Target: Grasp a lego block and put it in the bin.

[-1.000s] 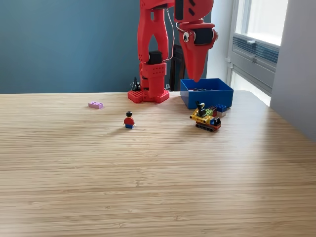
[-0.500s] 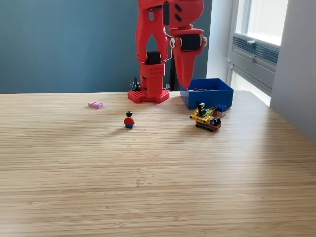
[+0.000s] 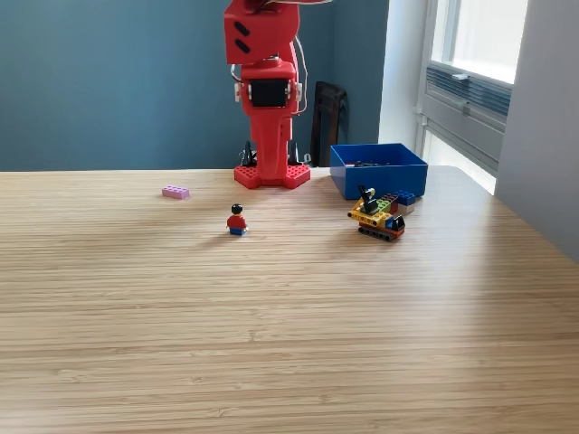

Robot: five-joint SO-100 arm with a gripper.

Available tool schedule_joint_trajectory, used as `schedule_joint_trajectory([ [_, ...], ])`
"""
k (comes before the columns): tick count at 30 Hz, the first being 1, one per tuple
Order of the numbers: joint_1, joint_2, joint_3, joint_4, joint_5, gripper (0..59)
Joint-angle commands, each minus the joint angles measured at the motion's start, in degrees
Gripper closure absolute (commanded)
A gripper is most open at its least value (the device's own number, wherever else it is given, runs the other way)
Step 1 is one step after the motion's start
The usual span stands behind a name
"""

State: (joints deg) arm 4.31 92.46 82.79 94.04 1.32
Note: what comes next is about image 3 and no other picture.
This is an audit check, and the dark red toy pickup truck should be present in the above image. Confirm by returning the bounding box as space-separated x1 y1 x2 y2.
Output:
346 158 395 169

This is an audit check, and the small yellow toy digger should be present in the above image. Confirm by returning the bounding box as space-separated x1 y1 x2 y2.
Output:
346 184 406 244

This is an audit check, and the blue plastic bin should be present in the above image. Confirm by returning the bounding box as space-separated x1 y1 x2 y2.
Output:
329 143 429 201

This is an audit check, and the black table clamp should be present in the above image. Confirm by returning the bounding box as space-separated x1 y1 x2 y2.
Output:
238 140 259 167
289 142 313 165

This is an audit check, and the black chair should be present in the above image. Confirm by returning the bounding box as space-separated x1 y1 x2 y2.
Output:
309 80 350 168

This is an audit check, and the toy figure red shirt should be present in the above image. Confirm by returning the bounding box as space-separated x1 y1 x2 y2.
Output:
226 203 250 237

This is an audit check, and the green brown red brick stack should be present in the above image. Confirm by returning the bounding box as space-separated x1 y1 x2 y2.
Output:
373 193 400 216

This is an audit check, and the blue on white brick stack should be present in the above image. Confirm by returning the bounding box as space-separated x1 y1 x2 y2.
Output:
393 191 417 215

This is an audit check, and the grey window vent grille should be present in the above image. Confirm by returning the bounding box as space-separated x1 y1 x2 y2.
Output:
424 62 513 119

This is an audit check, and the white window frame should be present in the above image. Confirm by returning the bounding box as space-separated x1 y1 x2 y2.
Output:
422 0 530 87

